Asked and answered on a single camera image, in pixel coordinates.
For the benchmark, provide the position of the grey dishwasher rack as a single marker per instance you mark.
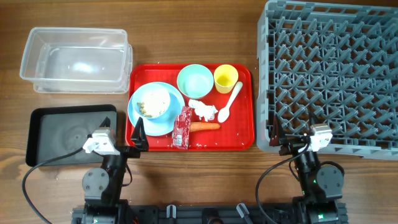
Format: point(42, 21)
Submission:
point(337, 61)

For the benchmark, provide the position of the light blue plate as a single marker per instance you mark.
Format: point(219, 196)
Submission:
point(165, 123)

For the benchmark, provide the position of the light blue bowl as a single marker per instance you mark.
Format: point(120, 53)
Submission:
point(147, 88)

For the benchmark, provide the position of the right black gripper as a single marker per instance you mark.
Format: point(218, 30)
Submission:
point(278, 138)

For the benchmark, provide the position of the rice and food scraps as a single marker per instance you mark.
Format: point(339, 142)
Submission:
point(153, 105)

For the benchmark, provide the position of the orange carrot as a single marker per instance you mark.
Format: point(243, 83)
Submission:
point(203, 126)

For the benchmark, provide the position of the mint green bowl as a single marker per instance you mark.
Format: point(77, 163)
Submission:
point(195, 81)

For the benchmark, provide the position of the yellow plastic cup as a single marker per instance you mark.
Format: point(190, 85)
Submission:
point(225, 77)

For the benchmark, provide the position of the red sauce packet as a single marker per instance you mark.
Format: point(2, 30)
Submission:
point(181, 131)

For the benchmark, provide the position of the white napkin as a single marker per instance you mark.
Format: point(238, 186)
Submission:
point(202, 110)

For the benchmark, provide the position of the red serving tray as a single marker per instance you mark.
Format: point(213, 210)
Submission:
point(235, 134)

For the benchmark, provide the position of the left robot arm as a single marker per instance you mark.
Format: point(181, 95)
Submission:
point(102, 186)

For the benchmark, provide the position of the white plastic spoon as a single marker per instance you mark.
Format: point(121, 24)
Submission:
point(224, 113)

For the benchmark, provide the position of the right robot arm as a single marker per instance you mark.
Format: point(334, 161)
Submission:
point(321, 182)

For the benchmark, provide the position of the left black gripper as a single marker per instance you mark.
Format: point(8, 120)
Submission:
point(140, 139)

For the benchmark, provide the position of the black plastic tray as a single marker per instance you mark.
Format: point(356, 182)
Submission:
point(58, 131)

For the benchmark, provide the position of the clear plastic bin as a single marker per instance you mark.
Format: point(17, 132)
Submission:
point(77, 60)

